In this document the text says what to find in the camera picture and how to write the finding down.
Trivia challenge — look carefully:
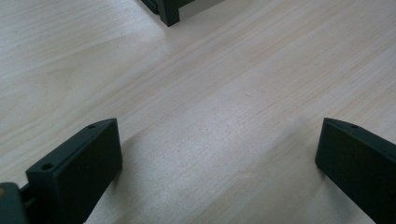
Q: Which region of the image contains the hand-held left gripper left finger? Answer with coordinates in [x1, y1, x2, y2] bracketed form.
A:
[25, 118, 123, 224]

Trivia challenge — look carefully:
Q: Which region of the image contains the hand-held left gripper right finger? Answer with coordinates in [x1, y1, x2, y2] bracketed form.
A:
[314, 117, 396, 224]

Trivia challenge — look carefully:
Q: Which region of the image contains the black two-tier metal shelf rack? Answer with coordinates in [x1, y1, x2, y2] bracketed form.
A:
[140, 0, 196, 28]

